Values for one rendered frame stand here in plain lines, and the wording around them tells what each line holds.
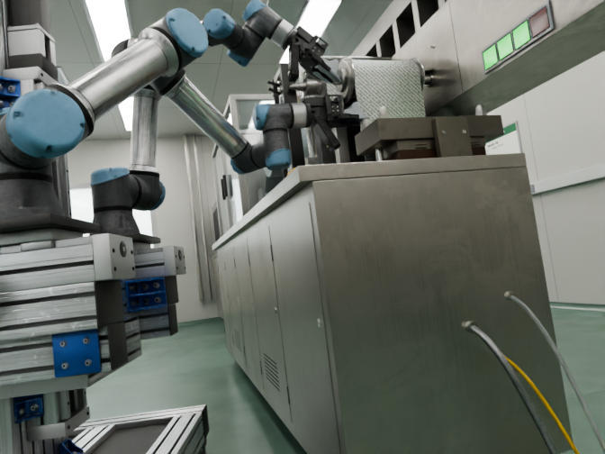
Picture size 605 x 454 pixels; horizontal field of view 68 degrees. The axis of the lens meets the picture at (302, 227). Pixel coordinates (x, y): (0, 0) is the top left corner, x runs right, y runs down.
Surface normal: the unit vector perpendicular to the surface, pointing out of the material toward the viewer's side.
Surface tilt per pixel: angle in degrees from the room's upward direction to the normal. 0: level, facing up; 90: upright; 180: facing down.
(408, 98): 90
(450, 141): 90
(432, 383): 90
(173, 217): 90
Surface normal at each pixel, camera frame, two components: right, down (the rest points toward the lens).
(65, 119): 0.66, -0.06
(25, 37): 0.04, -0.09
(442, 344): 0.27, -0.11
